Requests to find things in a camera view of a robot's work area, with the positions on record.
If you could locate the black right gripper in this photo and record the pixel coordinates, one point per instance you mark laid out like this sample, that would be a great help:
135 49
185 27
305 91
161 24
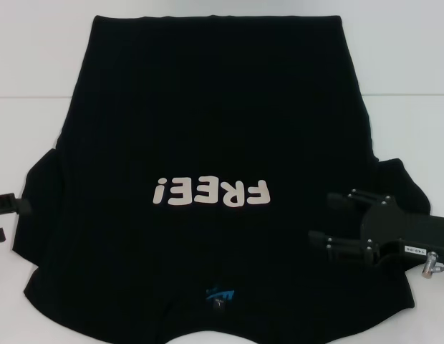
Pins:
394 229

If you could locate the black shirt with FREE print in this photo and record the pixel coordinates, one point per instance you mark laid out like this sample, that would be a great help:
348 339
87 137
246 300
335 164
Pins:
215 107

